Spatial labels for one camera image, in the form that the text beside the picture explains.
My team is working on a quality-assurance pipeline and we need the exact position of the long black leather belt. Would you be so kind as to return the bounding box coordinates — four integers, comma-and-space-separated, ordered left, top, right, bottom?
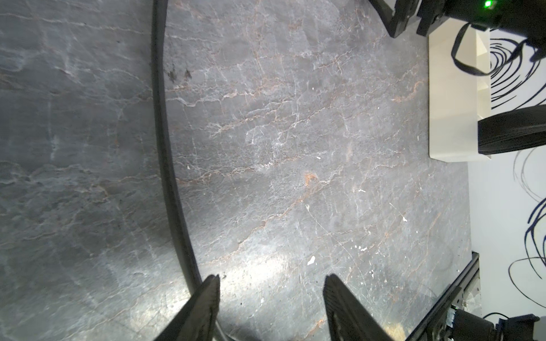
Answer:
151, 1, 202, 294

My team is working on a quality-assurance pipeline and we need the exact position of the cream divided storage organizer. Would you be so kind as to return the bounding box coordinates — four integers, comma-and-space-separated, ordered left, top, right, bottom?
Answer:
428, 19, 491, 163

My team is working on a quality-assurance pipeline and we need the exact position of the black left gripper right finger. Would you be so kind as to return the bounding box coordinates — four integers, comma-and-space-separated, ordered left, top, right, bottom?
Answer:
323, 274, 393, 341

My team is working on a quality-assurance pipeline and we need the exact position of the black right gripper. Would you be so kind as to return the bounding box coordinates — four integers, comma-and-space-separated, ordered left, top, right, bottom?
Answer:
371, 0, 545, 41

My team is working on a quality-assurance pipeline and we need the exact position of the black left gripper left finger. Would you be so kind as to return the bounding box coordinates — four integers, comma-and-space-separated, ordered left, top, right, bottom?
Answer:
155, 275, 220, 341

